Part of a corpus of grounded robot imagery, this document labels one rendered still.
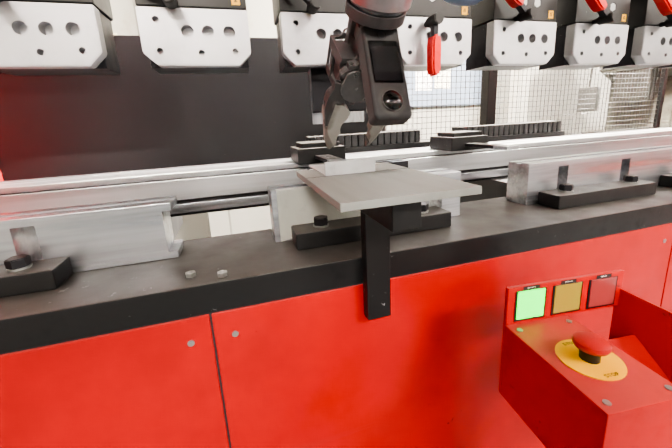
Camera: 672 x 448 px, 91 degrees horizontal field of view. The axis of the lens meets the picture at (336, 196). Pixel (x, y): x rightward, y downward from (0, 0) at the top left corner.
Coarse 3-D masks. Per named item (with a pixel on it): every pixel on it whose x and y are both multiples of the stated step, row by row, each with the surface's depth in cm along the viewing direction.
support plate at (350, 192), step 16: (304, 176) 53; (320, 176) 52; (336, 176) 52; (352, 176) 51; (368, 176) 50; (384, 176) 50; (400, 176) 49; (416, 176) 48; (432, 176) 48; (320, 192) 43; (336, 192) 40; (352, 192) 40; (368, 192) 40; (384, 192) 39; (400, 192) 39; (416, 192) 38; (432, 192) 38; (448, 192) 39; (464, 192) 39; (480, 192) 40; (336, 208) 37; (352, 208) 36; (368, 208) 36
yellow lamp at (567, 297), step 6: (558, 288) 49; (564, 288) 49; (570, 288) 49; (576, 288) 49; (558, 294) 49; (564, 294) 49; (570, 294) 49; (576, 294) 50; (558, 300) 49; (564, 300) 49; (570, 300) 50; (576, 300) 50; (558, 306) 49; (564, 306) 50; (570, 306) 50; (576, 306) 50; (558, 312) 50
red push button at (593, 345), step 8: (576, 336) 41; (584, 336) 41; (592, 336) 41; (600, 336) 41; (576, 344) 41; (584, 344) 40; (592, 344) 40; (600, 344) 40; (608, 344) 40; (584, 352) 41; (592, 352) 39; (600, 352) 39; (608, 352) 39; (584, 360) 41; (592, 360) 40; (600, 360) 40
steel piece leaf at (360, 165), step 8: (352, 160) 53; (360, 160) 54; (368, 160) 54; (312, 168) 61; (320, 168) 60; (328, 168) 52; (336, 168) 53; (344, 168) 53; (352, 168) 53; (360, 168) 54; (368, 168) 54
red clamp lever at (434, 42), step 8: (432, 16) 55; (440, 16) 54; (424, 24) 58; (432, 24) 56; (432, 32) 56; (432, 40) 56; (440, 40) 56; (432, 48) 56; (440, 48) 56; (432, 56) 56; (440, 56) 57; (432, 64) 56; (440, 64) 57; (432, 72) 57
